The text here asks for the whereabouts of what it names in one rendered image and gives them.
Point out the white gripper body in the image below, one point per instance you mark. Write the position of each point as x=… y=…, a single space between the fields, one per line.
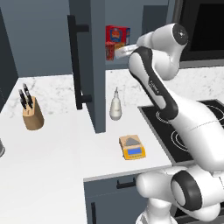
x=124 y=51

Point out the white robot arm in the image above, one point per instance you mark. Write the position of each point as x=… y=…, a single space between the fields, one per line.
x=192 y=128

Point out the grey cabinet door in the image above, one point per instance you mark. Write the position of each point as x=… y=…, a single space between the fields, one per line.
x=96 y=73

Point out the yellow digital scale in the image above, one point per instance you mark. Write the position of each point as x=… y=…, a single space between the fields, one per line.
x=132 y=147

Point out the red and blue box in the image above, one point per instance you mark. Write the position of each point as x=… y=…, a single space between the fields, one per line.
x=117 y=34

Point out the white bottle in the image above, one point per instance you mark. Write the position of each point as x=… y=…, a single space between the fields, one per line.
x=116 y=106

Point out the black microwave oven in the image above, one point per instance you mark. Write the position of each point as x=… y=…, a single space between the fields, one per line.
x=204 y=29

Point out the black hob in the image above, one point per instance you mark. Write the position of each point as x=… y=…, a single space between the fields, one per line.
x=157 y=128

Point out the wooden knife block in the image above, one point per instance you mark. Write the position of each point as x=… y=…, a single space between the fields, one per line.
x=33 y=118

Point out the grey drawer front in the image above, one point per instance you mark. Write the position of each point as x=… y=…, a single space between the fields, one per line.
x=102 y=188

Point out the grey base cupboard door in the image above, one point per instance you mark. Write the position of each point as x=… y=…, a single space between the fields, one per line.
x=116 y=211

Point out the grey wall cabinet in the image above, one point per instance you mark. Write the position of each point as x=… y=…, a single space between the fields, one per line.
x=137 y=14

